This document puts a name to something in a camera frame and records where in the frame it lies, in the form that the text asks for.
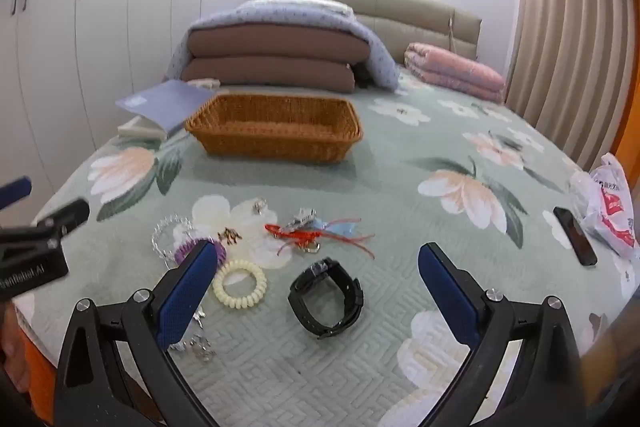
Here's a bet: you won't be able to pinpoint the cream spiral hair tie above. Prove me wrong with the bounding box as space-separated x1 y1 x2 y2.
212 259 268 308

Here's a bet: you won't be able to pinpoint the white plastic bag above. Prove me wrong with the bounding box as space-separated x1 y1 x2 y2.
567 152 640 259

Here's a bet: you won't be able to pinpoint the clear bead bracelet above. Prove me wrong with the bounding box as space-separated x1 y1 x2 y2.
151 214 194 266

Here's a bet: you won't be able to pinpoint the purple spiral hair tie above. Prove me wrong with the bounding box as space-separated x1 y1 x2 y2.
175 237 228 272

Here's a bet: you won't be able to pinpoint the black smartphone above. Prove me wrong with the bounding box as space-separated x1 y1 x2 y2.
552 206 599 267

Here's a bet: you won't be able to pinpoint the brown cushion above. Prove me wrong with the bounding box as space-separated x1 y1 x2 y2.
181 56 357 94
187 23 372 60

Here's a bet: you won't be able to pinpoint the white wardrobe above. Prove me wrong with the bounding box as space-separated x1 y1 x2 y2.
0 0 217 210

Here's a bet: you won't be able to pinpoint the red braided cord ornament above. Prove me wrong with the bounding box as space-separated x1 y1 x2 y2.
264 222 376 261

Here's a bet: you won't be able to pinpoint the stacked brown pillows with quilt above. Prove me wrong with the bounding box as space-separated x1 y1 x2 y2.
167 0 401 92

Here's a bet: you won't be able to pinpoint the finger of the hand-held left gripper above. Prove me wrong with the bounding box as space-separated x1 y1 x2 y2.
0 177 32 210
32 198 91 239

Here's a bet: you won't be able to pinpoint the silver hair clip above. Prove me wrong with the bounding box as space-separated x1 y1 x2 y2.
286 207 319 229

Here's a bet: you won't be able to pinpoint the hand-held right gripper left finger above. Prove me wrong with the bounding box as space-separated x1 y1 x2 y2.
54 239 228 427

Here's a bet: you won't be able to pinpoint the beige curtain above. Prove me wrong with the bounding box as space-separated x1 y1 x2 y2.
504 0 640 174

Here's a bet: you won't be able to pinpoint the orange bed base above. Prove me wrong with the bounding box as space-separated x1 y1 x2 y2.
14 324 57 424

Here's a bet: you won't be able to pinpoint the translucent blue hair clip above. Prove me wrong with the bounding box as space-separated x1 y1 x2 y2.
307 216 362 239

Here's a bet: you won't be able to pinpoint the brown wicker basket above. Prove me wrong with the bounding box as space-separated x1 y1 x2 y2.
184 93 363 165

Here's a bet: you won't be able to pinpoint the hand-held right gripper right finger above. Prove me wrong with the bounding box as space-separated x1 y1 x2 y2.
417 242 584 427

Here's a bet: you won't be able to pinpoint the beige padded headboard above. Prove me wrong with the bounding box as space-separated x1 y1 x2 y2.
250 0 484 64

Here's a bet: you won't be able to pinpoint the black wrist watch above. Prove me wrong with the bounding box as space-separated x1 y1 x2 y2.
287 257 365 339

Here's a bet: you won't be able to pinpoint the pink folded quilt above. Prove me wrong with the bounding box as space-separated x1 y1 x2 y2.
403 42 507 104

